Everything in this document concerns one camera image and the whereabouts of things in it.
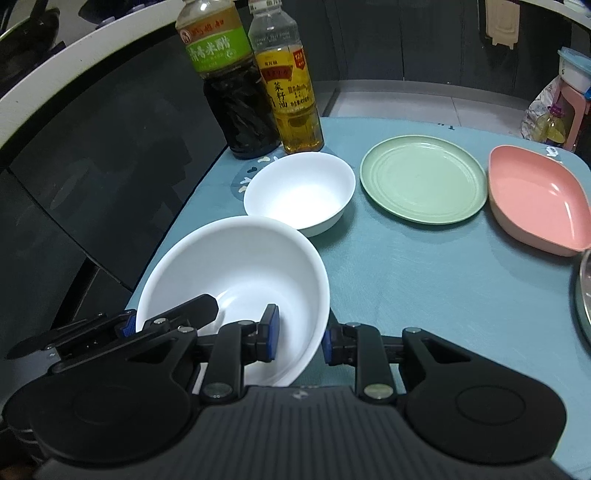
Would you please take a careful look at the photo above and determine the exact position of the blue printed tablecloth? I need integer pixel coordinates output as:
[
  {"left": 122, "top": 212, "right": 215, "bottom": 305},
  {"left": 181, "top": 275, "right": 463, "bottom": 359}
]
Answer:
[{"left": 122, "top": 115, "right": 591, "bottom": 476}]

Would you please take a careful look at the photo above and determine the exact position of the oil jug with purple cap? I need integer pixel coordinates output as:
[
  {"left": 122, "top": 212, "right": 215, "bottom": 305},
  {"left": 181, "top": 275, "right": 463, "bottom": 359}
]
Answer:
[{"left": 545, "top": 104, "right": 568, "bottom": 147}]

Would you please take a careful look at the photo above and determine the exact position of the steel bowl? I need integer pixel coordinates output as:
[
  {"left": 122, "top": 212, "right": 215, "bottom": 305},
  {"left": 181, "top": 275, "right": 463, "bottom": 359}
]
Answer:
[{"left": 571, "top": 249, "right": 591, "bottom": 347}]

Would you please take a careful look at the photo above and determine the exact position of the pink plastic stool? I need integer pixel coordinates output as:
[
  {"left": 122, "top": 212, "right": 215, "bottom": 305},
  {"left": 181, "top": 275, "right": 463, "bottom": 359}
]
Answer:
[{"left": 556, "top": 78, "right": 591, "bottom": 153}]

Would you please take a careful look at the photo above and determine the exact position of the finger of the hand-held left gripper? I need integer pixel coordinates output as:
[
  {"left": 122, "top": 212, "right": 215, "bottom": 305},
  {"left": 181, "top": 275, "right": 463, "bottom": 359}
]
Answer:
[
  {"left": 137, "top": 295, "right": 220, "bottom": 340},
  {"left": 6, "top": 312, "right": 139, "bottom": 374}
]

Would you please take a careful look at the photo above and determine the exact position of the white kitchen countertop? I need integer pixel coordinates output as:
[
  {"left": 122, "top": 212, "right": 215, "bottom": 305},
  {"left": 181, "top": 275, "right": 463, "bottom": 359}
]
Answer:
[{"left": 0, "top": 0, "right": 185, "bottom": 148}]

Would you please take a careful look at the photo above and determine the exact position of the green plate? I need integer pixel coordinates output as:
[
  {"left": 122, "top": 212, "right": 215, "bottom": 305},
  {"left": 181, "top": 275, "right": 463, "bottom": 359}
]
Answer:
[{"left": 359, "top": 135, "right": 489, "bottom": 225}]

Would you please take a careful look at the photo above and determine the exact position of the black wok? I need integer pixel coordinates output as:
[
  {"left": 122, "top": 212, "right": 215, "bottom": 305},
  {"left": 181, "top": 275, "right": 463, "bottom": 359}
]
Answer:
[{"left": 0, "top": 0, "right": 70, "bottom": 88}]

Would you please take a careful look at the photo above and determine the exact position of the pink dish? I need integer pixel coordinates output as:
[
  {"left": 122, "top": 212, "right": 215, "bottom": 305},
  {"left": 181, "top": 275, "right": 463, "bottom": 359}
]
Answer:
[{"left": 488, "top": 145, "right": 591, "bottom": 257}]

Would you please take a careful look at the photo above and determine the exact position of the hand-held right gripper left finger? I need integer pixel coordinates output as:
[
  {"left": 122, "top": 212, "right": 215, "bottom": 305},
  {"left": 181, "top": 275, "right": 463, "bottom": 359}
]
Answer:
[{"left": 122, "top": 304, "right": 281, "bottom": 401}]

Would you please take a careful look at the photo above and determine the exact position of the large white bowl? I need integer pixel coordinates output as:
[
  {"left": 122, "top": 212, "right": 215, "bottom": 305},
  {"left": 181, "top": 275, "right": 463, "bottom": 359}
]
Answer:
[{"left": 135, "top": 215, "right": 331, "bottom": 387}]

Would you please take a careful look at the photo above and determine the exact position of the crumpled plastic bag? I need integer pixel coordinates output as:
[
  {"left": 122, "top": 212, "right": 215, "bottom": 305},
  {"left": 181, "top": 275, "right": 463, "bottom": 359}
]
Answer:
[{"left": 521, "top": 76, "right": 566, "bottom": 141}]

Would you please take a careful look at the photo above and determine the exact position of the small white bowl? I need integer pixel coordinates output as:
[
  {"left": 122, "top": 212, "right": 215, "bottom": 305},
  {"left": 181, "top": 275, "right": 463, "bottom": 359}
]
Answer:
[{"left": 243, "top": 152, "right": 356, "bottom": 238}]

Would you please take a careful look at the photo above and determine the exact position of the dark vinegar bottle green label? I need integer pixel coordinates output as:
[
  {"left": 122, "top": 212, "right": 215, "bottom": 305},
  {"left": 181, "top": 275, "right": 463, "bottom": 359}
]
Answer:
[{"left": 176, "top": 0, "right": 283, "bottom": 160}]

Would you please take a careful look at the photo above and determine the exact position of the cooking oil bottle yellow label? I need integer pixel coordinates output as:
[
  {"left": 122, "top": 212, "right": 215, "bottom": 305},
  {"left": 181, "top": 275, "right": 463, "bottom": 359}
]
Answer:
[{"left": 248, "top": 0, "right": 325, "bottom": 155}]

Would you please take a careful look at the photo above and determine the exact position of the white container with blue lid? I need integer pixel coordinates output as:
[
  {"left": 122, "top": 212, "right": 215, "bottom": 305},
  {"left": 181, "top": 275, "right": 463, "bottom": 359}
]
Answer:
[{"left": 556, "top": 46, "right": 591, "bottom": 93}]

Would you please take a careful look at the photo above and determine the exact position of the beige hanging cutting board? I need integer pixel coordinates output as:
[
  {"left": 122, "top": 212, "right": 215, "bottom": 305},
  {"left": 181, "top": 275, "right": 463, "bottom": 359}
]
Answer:
[{"left": 485, "top": 0, "right": 520, "bottom": 48}]

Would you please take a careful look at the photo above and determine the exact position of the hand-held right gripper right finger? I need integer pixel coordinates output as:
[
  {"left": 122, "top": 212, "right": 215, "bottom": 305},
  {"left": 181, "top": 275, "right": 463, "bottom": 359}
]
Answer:
[{"left": 323, "top": 321, "right": 467, "bottom": 402}]

